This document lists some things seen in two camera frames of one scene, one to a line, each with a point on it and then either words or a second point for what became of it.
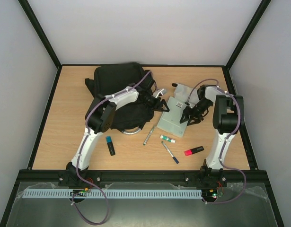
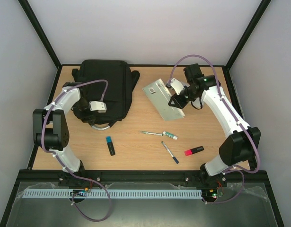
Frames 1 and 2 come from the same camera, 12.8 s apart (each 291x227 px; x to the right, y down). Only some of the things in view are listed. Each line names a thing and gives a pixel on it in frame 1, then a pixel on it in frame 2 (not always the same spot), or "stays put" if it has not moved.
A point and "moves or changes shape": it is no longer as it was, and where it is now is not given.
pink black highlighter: (191, 151) stays put
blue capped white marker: (167, 150) stays put
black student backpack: (110, 79) moves or changes shape
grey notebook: (170, 121) moves or changes shape
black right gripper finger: (186, 115) → (180, 101)
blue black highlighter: (110, 145) stays put
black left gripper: (158, 105) → (86, 117)
